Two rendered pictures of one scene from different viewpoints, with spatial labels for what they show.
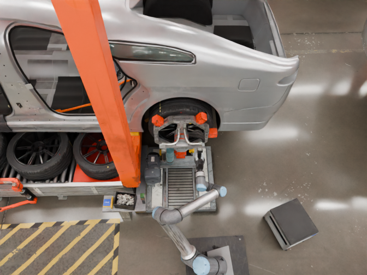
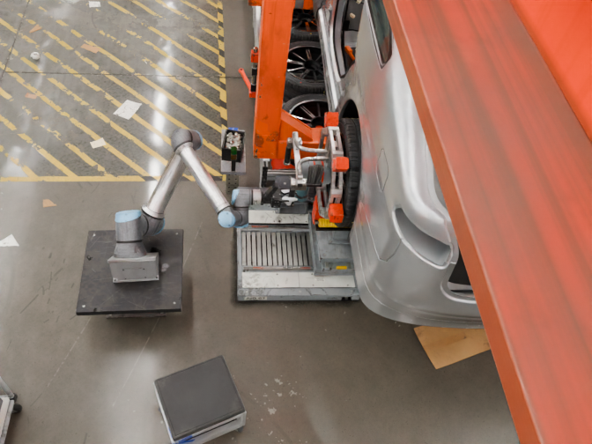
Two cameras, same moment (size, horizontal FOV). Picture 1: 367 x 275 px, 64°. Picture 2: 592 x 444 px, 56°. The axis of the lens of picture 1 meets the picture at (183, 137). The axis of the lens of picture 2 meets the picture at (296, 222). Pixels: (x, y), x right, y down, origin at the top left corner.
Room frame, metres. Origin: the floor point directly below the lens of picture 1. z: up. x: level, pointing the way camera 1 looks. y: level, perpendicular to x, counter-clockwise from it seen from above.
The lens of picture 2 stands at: (1.11, -2.30, 3.26)
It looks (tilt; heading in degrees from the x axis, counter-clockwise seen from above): 51 degrees down; 82
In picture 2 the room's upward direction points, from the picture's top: 10 degrees clockwise
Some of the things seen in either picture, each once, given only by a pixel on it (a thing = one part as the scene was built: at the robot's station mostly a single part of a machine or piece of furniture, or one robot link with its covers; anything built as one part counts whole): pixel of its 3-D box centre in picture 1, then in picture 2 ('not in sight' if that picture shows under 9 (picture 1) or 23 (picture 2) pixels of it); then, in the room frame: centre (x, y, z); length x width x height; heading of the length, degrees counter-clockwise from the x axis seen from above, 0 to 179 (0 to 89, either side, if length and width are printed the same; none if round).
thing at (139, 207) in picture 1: (124, 203); (233, 151); (0.98, 0.57, 0.44); 0.43 x 0.17 x 0.03; 94
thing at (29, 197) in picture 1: (24, 192); (254, 72); (1.10, 1.68, 0.30); 0.09 x 0.05 x 0.50; 94
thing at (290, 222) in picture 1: (289, 224); (200, 406); (0.92, -1.19, 0.17); 0.43 x 0.36 x 0.34; 25
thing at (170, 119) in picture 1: (181, 133); (329, 173); (1.59, 0.02, 0.85); 0.54 x 0.07 x 0.54; 94
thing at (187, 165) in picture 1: (179, 153); (336, 242); (1.76, 0.04, 0.13); 0.50 x 0.36 x 0.10; 94
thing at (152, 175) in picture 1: (153, 166); (301, 197); (1.50, 0.33, 0.26); 0.42 x 0.18 x 0.35; 4
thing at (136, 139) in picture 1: (131, 143); (314, 134); (1.54, 0.53, 0.69); 0.52 x 0.17 x 0.35; 4
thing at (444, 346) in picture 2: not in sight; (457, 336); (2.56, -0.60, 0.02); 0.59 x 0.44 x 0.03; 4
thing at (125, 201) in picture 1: (125, 200); (233, 144); (0.98, 0.55, 0.51); 0.20 x 0.14 x 0.13; 85
